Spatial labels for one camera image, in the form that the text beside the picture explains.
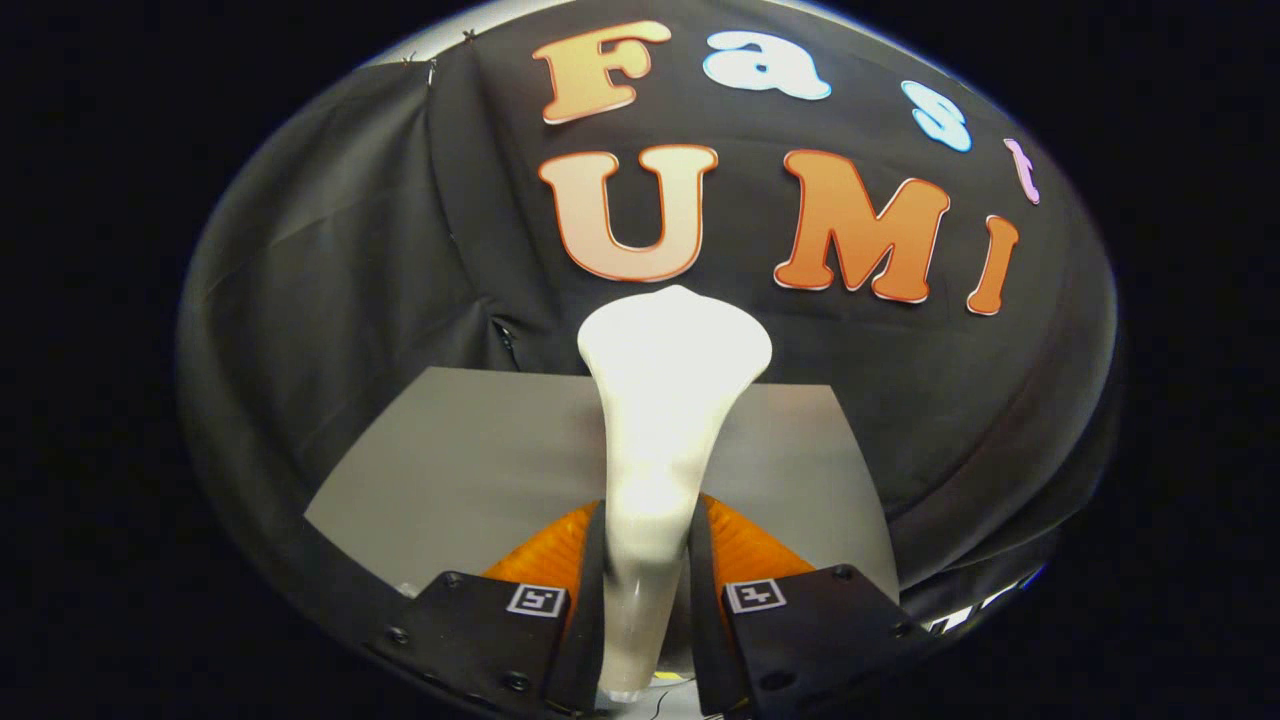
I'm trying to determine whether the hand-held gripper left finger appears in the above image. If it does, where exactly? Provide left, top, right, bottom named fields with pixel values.
left=365, top=500, right=609, bottom=720

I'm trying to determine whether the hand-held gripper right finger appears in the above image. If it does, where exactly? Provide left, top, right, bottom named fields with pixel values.
left=688, top=494, right=937, bottom=720

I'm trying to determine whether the white garment steamer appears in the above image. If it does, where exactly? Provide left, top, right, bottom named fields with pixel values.
left=577, top=285, right=774, bottom=703

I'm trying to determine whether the grey cabinet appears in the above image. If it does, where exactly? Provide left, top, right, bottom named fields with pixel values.
left=303, top=366, right=901, bottom=603

